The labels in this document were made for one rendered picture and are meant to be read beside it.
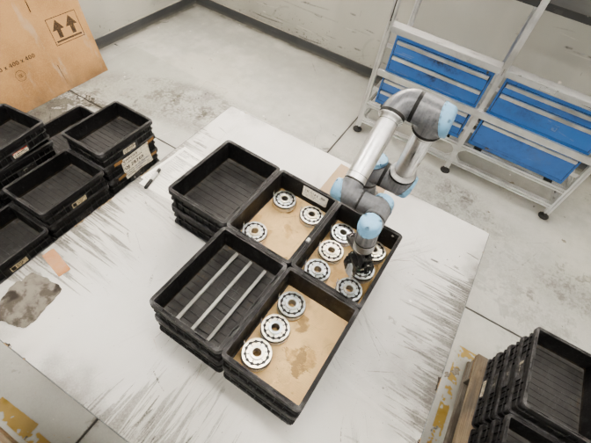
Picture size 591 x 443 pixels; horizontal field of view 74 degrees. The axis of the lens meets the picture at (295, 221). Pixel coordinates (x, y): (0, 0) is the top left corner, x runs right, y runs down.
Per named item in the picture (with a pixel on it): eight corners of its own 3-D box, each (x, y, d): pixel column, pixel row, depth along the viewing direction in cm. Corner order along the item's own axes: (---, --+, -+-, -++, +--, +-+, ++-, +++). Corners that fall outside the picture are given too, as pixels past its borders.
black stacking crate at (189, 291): (224, 243, 160) (224, 226, 151) (285, 280, 152) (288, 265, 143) (153, 316, 137) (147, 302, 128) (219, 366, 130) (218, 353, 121)
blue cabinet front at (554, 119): (467, 141, 304) (507, 76, 260) (560, 183, 287) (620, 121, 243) (466, 143, 302) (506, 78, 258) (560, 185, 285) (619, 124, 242)
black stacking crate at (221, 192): (228, 157, 190) (228, 140, 181) (278, 186, 183) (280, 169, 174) (170, 206, 167) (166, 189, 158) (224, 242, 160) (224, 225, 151)
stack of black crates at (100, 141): (130, 154, 274) (115, 99, 239) (164, 173, 267) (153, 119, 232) (83, 187, 251) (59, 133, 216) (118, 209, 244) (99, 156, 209)
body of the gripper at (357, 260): (352, 278, 143) (357, 260, 134) (346, 257, 148) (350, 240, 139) (372, 273, 145) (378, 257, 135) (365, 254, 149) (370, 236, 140)
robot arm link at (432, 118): (384, 171, 184) (426, 83, 136) (413, 186, 182) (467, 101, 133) (373, 190, 179) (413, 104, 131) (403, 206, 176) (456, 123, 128)
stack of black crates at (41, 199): (83, 187, 251) (66, 148, 224) (118, 209, 244) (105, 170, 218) (27, 228, 228) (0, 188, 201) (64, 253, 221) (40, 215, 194)
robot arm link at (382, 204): (370, 183, 136) (357, 204, 130) (399, 198, 134) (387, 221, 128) (364, 196, 142) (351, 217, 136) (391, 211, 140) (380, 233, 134)
